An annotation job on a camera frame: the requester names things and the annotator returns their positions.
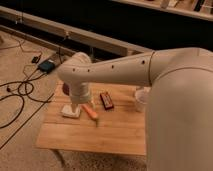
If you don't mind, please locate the orange pepper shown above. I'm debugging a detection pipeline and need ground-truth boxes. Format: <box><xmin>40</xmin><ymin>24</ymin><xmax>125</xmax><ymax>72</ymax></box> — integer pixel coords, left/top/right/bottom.
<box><xmin>82</xmin><ymin>104</ymin><xmax>99</xmax><ymax>123</ymax></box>

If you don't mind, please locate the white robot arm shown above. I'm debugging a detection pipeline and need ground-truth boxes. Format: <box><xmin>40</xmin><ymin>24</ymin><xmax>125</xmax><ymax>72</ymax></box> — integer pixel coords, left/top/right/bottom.
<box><xmin>58</xmin><ymin>48</ymin><xmax>213</xmax><ymax>171</ymax></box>

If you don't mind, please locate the white ceramic cup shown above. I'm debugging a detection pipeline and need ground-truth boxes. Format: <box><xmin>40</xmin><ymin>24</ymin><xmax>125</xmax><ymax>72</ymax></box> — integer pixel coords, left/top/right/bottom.
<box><xmin>134</xmin><ymin>87</ymin><xmax>149</xmax><ymax>113</ymax></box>

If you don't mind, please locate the white sponge block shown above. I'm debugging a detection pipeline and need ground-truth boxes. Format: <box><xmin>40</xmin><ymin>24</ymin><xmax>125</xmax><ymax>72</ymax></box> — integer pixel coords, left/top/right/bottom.
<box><xmin>61</xmin><ymin>105</ymin><xmax>81</xmax><ymax>118</ymax></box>

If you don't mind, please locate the dark red bowl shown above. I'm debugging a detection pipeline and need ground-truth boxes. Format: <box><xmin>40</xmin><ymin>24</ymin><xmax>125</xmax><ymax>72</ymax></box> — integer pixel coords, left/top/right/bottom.
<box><xmin>62</xmin><ymin>83</ymin><xmax>69</xmax><ymax>96</ymax></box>

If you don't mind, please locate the red black rectangular box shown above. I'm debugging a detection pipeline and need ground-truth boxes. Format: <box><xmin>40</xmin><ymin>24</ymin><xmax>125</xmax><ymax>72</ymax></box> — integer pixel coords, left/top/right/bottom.
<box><xmin>100</xmin><ymin>92</ymin><xmax>114</xmax><ymax>110</ymax></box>

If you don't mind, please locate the wooden table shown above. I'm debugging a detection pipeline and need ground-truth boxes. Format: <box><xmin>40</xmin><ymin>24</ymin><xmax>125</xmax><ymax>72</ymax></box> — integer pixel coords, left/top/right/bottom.
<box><xmin>36</xmin><ymin>81</ymin><xmax>146</xmax><ymax>164</ymax></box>

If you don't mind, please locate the small black adapter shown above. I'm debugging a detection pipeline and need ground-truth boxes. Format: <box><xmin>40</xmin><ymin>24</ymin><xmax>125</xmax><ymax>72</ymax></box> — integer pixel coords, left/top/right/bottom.
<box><xmin>31</xmin><ymin>56</ymin><xmax>41</xmax><ymax>64</ymax></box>

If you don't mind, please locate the black floor cable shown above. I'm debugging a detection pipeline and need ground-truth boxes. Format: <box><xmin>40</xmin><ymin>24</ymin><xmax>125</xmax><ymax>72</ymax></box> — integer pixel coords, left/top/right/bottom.
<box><xmin>0</xmin><ymin>71</ymin><xmax>55</xmax><ymax>130</ymax></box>

